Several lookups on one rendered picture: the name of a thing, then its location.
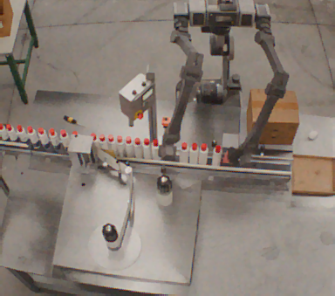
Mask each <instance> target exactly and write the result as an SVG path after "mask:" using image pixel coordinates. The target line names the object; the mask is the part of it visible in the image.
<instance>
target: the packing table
mask: <svg viewBox="0 0 335 296"><path fill-rule="evenodd" d="M10 4H11V8H12V10H13V12H14V13H13V20H12V27H11V30H10V35H9V36H7V37H5V38H0V56H5V57H6V60H5V61H0V65H9V67H10V71H11V74H12V76H13V79H14V81H15V84H16V86H17V90H18V91H19V96H20V97H21V99H22V102H23V103H24V104H25V105H27V104H28V95H27V94H26V90H25V89H24V86H25V82H26V78H27V72H28V69H29V64H30V60H31V52H32V47H33V46H34V47H35V48H36V49H37V48H38V47H39V45H38V43H39V41H38V35H37V33H36V29H35V27H34V23H33V19H32V16H31V10H30V7H29V6H30V5H29V4H28V0H10ZM24 14H25V18H26V21H27V22H26V23H27V24H28V28H29V31H30V35H31V39H30V43H29V48H28V52H27V56H26V59H19V60H15V59H14V57H13V51H14V47H15V43H16V40H17V33H18V30H19V26H20V24H21V21H22V18H23V15H24ZM24 63H25V64H24ZM20 64H24V72H23V76H22V78H21V77H20V75H19V71H18V69H17V65H20Z"/></svg>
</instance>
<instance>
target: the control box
mask: <svg viewBox="0 0 335 296"><path fill-rule="evenodd" d="M145 77H146V76H144V74H142V73H140V74H138V75H137V76H136V77H135V78H134V79H133V80H132V81H131V82H129V83H128V84H127V85H125V86H124V87H123V88H122V90H120V91H119V97H120V111H121V113H122V114H124V115H126V116H127V117H128V118H130V120H131V121H136V120H137V119H138V116H137V114H143V113H145V112H146V111H147V110H148V108H150V107H151V106H152V105H153V104H154V99H152V100H151V101H149V102H148V103H147V104H146V105H145V106H144V107H142V102H143V101H142V94H143V93H144V92H145V91H146V90H149V89H150V88H151V87H152V86H153V87H154V83H153V82H151V80H149V81H148V82H146V81H145ZM143 81H145V82H146V84H147V85H146V86H145V87H143V86H142V85H141V84H142V82H143ZM132 90H135V91H137V94H136V95H132ZM152 94H154V92H153V93H152ZM152 94H151V95H152ZM151 95H150V96H151ZM150 96H149V97H150ZM149 97H147V98H146V99H145V100H144V101H146V100H147V99H148V98H149Z"/></svg>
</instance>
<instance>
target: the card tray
mask: <svg viewBox="0 0 335 296"><path fill-rule="evenodd" d="M292 159H293V161H292V171H291V173H292V190H291V193H302V194H308V193H309V194H315V195H318V194H321V195H335V156H333V157H330V156H323V155H303V154H296V153H294V154H293V156H292Z"/></svg>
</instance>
